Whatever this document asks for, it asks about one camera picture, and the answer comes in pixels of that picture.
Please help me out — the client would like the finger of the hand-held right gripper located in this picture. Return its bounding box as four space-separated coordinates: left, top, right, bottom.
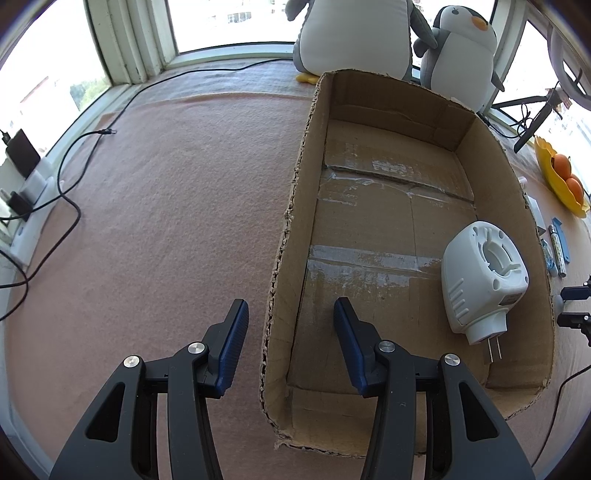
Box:
562 276 591 301
557 313 591 346

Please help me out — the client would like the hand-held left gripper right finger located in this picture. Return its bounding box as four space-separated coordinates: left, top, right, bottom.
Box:
333 296 536 480

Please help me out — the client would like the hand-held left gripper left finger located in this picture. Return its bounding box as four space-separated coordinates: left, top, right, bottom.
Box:
48 298 250 480

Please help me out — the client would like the nail file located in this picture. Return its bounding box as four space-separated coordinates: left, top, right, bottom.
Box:
551 225 570 278

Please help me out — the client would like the small blue white tube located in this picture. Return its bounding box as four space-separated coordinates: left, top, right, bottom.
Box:
542 240 557 278

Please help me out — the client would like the white wall charger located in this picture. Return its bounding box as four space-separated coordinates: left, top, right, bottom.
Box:
528 196 546 237

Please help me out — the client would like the cardboard box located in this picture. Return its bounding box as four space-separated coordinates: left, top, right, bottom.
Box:
259 69 556 457

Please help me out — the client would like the white plug-in mosquito repeller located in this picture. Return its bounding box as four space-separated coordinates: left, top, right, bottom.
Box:
440 220 531 363

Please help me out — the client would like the yellow plastic bowl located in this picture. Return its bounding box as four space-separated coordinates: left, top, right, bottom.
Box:
534 135 591 217

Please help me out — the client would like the white power strip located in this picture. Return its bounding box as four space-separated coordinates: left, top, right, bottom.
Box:
0 159 62 265

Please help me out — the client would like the black plug adapter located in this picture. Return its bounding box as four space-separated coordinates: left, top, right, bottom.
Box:
8 191 34 219

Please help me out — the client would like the small penguin plush toy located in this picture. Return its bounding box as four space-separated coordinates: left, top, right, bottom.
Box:
413 4 506 115

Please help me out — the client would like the grey plaid cloth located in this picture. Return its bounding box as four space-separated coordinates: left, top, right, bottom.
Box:
108 58 324 104

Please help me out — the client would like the black power bank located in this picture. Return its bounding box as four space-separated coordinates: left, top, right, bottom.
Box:
6 129 42 179

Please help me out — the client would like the large penguin plush toy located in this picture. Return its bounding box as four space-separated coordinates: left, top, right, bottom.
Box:
284 0 438 85

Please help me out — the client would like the thin dark gripper cable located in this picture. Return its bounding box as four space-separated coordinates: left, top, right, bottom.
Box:
531 368 591 468

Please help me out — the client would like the long black power cable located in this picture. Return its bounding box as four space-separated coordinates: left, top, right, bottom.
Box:
46 55 296 204

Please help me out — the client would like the white window frame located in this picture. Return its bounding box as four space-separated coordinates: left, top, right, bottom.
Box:
0 0 591 121

